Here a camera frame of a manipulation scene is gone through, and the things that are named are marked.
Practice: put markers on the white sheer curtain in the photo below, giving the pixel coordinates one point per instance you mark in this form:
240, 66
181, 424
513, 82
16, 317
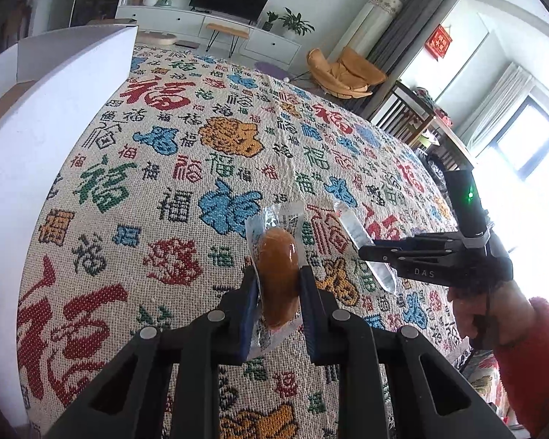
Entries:
498, 100

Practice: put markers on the bright window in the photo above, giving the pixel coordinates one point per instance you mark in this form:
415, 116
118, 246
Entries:
530, 141

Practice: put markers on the orange lounge chair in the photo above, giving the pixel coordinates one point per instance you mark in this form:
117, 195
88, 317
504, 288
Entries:
343, 73

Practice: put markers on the person's right forearm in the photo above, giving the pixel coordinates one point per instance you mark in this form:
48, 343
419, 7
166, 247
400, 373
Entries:
540, 366

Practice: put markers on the round beige floor pad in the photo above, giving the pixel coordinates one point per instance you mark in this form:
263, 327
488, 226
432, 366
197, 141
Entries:
158, 36

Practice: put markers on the person's right hand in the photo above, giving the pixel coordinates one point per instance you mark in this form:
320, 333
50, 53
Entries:
485, 315

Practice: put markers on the wooden stool with metal legs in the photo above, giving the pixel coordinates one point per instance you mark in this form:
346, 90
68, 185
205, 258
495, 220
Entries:
226, 31

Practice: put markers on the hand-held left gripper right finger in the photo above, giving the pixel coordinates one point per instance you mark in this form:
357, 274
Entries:
311, 324

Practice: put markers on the long white cardboard box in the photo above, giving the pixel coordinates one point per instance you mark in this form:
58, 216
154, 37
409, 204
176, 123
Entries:
27, 169

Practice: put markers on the red wall hanging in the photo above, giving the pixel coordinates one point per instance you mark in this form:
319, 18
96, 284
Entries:
440, 42

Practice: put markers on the sausage bun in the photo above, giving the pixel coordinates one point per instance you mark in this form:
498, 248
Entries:
279, 274

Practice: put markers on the cluttered wooden table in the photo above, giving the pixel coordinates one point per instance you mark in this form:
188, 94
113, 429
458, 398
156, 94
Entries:
448, 132

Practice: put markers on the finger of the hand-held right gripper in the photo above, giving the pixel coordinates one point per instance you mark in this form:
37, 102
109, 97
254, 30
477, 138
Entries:
407, 240
377, 254

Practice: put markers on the grey curtain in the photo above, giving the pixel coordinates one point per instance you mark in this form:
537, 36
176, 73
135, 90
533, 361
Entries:
402, 27

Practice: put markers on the patterned floor rug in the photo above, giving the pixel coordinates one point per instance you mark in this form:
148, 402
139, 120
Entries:
480, 375

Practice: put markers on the printed woven blanket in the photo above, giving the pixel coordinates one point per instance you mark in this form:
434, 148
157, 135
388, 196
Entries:
164, 219

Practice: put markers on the dark wooden chair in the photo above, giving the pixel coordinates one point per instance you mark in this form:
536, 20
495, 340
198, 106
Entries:
405, 114

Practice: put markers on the small clear snack packet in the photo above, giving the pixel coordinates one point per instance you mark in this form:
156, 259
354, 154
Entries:
354, 233

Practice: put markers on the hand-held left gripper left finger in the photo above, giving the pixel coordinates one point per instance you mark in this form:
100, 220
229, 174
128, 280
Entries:
251, 320

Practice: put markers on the white television cabinet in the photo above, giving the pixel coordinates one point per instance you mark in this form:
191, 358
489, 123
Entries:
270, 48

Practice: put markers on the large leafy potted plant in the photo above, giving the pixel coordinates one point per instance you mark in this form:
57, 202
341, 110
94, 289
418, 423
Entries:
295, 23

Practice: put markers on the small plant in dark pot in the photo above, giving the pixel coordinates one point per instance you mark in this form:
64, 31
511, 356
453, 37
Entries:
270, 20

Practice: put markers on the covered standing air conditioner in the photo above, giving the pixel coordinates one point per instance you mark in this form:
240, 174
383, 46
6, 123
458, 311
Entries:
373, 23

